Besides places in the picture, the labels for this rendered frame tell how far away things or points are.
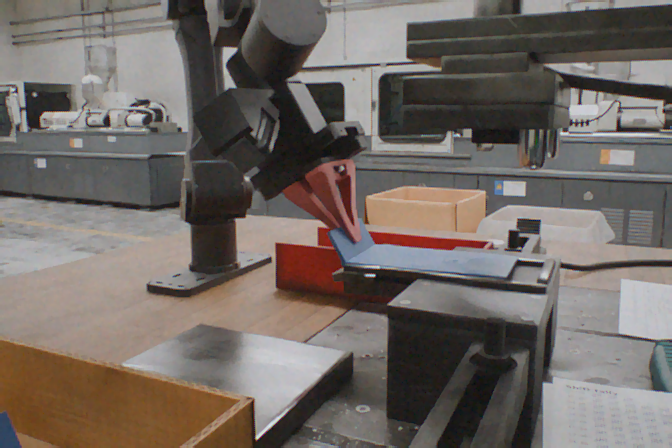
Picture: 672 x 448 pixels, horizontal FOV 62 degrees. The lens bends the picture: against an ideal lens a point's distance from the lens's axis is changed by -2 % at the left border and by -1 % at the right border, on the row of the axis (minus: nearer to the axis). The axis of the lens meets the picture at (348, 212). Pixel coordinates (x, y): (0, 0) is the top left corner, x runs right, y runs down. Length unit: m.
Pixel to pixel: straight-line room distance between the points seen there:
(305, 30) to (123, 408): 0.30
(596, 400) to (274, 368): 0.23
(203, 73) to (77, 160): 7.56
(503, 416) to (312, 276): 0.44
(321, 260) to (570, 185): 4.34
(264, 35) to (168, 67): 9.35
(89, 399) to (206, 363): 0.12
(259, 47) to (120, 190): 7.25
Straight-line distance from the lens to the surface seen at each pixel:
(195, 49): 0.78
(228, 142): 0.45
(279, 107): 0.50
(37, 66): 12.49
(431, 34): 0.43
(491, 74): 0.38
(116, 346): 0.58
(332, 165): 0.50
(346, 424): 0.42
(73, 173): 8.39
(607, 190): 4.93
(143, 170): 7.34
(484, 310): 0.39
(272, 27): 0.46
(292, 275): 0.71
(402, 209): 2.80
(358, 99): 5.52
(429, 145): 5.18
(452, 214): 2.74
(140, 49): 10.29
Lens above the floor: 1.11
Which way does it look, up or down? 9 degrees down
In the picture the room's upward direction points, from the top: straight up
